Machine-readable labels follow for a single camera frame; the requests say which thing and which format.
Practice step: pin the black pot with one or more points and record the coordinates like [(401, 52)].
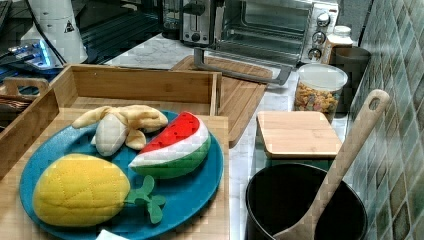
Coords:
[(278, 196)]

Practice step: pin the dark brown cup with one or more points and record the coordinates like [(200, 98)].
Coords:
[(353, 61)]

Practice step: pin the blue round plate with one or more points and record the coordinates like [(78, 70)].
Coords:
[(185, 195)]

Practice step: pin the yellow plush lemon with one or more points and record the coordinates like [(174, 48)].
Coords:
[(79, 190)]

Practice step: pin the wooden spatula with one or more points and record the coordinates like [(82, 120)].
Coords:
[(371, 110)]

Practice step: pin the glass cereal jar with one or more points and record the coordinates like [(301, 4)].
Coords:
[(319, 89)]

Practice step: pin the bamboo side tray with handle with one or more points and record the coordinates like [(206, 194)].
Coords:
[(20, 134)]

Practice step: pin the green box with bamboo lid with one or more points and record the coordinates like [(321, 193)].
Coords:
[(297, 136)]

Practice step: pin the plush watermelon slice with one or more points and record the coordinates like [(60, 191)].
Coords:
[(178, 150)]

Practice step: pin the plush peeled banana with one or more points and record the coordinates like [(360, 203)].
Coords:
[(118, 126)]

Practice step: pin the white lidded spice bottle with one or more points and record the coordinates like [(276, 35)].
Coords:
[(341, 36)]

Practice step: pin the silver toaster oven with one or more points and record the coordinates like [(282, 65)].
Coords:
[(282, 33)]

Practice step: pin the silver slot toaster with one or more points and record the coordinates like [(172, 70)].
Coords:
[(197, 22)]

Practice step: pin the open bamboo drawer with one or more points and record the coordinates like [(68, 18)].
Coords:
[(91, 86)]

